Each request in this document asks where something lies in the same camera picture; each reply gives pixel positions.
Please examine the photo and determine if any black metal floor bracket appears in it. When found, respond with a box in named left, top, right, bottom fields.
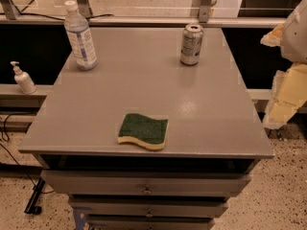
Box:
left=24, top=178, right=45, bottom=215

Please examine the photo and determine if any clear plastic water bottle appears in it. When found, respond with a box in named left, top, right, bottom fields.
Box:
left=64, top=1, right=98, bottom=71

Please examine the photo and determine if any green and yellow sponge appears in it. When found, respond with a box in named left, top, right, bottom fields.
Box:
left=117, top=113, right=169, bottom=150

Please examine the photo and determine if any black cable on ledge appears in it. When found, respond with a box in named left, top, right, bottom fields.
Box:
left=18, top=11, right=115, bottom=21

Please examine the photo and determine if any grey drawer cabinet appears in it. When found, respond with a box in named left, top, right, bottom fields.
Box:
left=18, top=26, right=275, bottom=230

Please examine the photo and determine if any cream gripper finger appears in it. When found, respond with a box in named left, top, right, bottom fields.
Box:
left=263, top=63, right=307, bottom=129
left=260, top=24, right=284, bottom=47

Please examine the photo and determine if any black cable on floor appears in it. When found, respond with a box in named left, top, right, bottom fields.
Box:
left=0, top=112, right=56, bottom=195

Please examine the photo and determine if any top grey drawer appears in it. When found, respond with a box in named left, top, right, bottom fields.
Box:
left=41, top=170, right=250, bottom=197

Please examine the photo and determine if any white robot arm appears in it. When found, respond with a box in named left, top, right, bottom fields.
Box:
left=260, top=0, right=307, bottom=129

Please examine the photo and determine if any middle grey drawer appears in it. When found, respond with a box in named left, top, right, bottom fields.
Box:
left=69, top=197, right=228, bottom=219

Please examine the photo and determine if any grey drawer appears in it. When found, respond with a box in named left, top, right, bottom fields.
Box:
left=86, top=216, right=215, bottom=230
left=41, top=170, right=250, bottom=197
left=69, top=197, right=228, bottom=219

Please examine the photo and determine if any silver 7up soda can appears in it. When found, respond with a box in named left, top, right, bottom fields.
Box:
left=180, top=24, right=203, bottom=66

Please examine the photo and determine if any bottom grey drawer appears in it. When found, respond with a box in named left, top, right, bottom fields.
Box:
left=86, top=216, right=215, bottom=230

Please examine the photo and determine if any grey metal bracket post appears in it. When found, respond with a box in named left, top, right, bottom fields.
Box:
left=190, top=0, right=212, bottom=23

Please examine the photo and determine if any white pump dispenser bottle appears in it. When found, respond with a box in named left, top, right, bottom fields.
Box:
left=11, top=61, right=36, bottom=94

